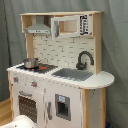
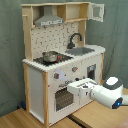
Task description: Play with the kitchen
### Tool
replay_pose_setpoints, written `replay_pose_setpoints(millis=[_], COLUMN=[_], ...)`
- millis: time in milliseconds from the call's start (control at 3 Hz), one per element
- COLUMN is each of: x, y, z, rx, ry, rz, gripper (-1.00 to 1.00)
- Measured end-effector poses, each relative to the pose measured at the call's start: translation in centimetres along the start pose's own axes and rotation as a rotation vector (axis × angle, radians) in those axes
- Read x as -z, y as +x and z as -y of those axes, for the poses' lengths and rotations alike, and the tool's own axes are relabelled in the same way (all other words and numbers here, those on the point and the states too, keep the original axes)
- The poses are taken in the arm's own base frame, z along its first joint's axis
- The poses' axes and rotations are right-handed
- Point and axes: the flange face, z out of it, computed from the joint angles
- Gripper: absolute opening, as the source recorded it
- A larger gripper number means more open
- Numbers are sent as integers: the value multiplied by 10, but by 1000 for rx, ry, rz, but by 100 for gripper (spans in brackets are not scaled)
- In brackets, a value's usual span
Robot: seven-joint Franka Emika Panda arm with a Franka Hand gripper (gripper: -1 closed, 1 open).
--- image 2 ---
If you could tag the black stove top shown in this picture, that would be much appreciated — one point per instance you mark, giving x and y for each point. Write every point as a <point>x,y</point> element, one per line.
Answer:
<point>60,58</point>

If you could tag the silver toy pot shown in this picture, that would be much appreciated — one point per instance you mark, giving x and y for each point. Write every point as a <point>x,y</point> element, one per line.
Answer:
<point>50,56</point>

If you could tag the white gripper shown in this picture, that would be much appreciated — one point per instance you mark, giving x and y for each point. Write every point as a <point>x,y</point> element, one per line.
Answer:
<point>81,88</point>

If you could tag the wooden toy kitchen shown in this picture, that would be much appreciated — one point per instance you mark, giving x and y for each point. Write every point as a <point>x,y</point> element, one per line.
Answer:
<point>53,38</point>

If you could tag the red stove knob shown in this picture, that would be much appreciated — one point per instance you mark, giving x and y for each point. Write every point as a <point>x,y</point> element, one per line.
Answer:
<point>74,69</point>
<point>56,75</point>

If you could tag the black toy faucet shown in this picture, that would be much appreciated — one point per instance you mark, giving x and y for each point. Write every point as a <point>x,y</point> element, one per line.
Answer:
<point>74,40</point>

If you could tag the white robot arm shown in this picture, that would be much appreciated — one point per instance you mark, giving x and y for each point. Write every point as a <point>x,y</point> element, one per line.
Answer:
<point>109,94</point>

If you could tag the white microwave door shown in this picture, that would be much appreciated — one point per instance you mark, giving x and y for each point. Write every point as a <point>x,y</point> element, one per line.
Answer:
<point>96,12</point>

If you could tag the grey toy sink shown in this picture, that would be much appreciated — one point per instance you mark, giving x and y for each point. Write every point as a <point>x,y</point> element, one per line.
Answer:
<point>79,51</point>

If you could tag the white cabinet door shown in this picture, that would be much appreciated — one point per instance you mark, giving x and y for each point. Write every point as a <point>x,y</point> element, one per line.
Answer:
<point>91,68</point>

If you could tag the left red stove knob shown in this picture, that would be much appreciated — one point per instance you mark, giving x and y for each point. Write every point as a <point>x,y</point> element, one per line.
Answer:
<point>56,75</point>

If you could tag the white oven door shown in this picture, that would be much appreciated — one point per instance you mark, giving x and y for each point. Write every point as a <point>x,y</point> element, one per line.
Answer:
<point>61,102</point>

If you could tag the right red stove knob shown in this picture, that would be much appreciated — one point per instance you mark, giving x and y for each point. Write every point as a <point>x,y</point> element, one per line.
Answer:
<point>74,69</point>

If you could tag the grey range hood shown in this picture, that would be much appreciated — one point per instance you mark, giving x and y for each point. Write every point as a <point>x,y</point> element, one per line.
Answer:
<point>48,18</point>

